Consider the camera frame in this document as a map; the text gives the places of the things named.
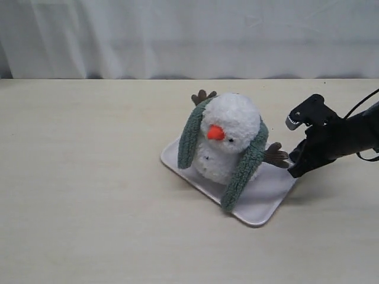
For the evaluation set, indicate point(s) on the white backdrop curtain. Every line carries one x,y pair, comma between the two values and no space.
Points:
189,39

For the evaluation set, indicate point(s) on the white rectangular plastic tray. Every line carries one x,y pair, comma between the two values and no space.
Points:
259,200

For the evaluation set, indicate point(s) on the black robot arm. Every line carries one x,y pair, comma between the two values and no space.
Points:
360,132

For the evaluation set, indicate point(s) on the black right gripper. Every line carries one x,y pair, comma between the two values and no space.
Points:
321,146

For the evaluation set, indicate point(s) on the white plush snowman toy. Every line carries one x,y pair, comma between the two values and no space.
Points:
229,123

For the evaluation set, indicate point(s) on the green fleece scarf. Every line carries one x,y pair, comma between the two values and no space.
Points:
248,165

